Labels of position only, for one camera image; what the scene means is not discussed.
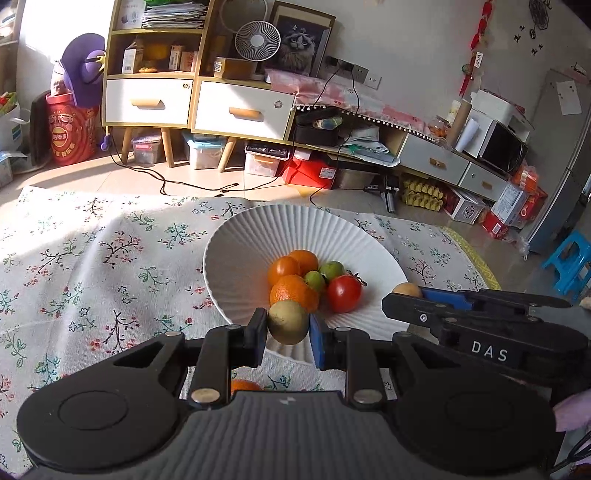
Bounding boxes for white small carton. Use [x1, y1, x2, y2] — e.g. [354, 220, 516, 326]
[121, 41, 144, 75]

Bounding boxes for wall socket strip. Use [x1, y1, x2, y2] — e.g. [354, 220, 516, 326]
[325, 56, 369, 84]

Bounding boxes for white desk fan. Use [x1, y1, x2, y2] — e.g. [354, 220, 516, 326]
[235, 21, 281, 81]

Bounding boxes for red hanging ornament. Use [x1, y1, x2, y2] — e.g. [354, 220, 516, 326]
[459, 0, 495, 97]

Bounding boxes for orange mandarin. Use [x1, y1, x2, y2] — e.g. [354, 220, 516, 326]
[270, 274, 320, 313]
[287, 249, 320, 277]

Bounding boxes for low wooden tv cabinet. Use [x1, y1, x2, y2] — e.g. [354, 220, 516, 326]
[291, 106, 513, 204]

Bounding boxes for pale yellow-green round fruit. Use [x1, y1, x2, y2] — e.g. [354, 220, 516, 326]
[268, 300, 310, 345]

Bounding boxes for brown cardboard box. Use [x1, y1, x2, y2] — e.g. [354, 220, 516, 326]
[213, 56, 257, 80]

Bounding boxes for purple plush toy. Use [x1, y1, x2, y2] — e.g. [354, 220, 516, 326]
[50, 33, 108, 109]

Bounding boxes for clear storage box black lid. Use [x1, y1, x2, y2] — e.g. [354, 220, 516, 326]
[245, 144, 291, 178]

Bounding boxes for pile of folded papers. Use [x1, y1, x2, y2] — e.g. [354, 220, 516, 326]
[142, 2, 208, 29]

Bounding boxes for black handheld device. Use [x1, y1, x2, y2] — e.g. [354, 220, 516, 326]
[365, 175, 400, 213]

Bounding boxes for red flat box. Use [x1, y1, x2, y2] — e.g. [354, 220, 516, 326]
[281, 157, 338, 190]

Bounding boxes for grey refrigerator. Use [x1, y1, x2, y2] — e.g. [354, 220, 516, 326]
[526, 69, 591, 254]

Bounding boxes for white paper note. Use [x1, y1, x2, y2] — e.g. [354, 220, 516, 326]
[556, 80, 583, 116]

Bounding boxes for clear plastic storage box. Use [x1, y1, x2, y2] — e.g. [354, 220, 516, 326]
[185, 136, 227, 171]
[131, 134, 164, 167]

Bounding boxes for wooden shelf cabinet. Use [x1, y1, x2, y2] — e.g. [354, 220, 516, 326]
[102, 0, 296, 169]

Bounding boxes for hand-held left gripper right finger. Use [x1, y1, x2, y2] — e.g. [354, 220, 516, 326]
[310, 315, 504, 409]

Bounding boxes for blue plastic stool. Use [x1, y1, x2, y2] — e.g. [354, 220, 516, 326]
[542, 228, 591, 303]

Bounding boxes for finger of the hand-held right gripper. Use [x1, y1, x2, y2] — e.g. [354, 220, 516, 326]
[382, 293, 532, 331]
[421, 287, 573, 311]

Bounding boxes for red round bucket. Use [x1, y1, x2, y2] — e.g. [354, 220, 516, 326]
[45, 92, 100, 167]

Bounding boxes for white cabinet drawer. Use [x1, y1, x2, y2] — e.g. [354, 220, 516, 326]
[194, 80, 295, 140]
[104, 78, 194, 126]

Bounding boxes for microwave oven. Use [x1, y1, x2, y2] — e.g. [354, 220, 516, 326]
[464, 111, 529, 176]

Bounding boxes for white ribbed plate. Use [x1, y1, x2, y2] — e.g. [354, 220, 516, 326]
[203, 204, 409, 358]

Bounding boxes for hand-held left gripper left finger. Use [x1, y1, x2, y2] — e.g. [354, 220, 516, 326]
[69, 308, 269, 409]

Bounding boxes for orange snack bags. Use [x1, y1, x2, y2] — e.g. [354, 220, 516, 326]
[512, 166, 548, 210]

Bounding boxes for black floor cable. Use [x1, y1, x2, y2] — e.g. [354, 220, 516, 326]
[108, 138, 259, 197]

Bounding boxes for cardboard tube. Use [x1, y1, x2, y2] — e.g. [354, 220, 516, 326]
[445, 99, 472, 146]

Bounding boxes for yellow egg cartons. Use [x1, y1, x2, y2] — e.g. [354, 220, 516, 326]
[402, 178, 446, 213]

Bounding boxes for black bag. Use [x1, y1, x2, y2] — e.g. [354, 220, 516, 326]
[294, 108, 342, 147]

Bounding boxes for white and red carton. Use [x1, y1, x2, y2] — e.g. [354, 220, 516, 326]
[445, 187, 485, 224]

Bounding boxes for grey-white low drawer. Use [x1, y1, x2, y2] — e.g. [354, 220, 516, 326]
[459, 161, 509, 201]
[399, 134, 469, 185]

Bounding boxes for floral tablecloth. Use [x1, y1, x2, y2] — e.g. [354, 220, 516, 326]
[0, 185, 490, 480]

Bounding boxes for red tomato with calyx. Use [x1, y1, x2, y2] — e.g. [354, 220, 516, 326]
[326, 272, 368, 313]

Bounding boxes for round wire fan guard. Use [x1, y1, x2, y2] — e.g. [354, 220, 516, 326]
[219, 0, 269, 35]

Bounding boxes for small red box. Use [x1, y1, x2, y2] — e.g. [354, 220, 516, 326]
[482, 210, 511, 238]

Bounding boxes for jar of orange snacks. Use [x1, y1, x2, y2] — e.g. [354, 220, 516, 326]
[427, 115, 451, 139]

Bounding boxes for blue and white box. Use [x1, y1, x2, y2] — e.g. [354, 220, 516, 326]
[491, 185, 529, 227]

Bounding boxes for black wall decoration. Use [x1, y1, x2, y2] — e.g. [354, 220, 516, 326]
[529, 0, 552, 31]

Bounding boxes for framed cat picture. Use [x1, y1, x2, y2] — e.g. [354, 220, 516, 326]
[265, 0, 337, 77]

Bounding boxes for pink lace cloth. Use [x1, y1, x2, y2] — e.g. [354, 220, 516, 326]
[265, 69, 437, 139]

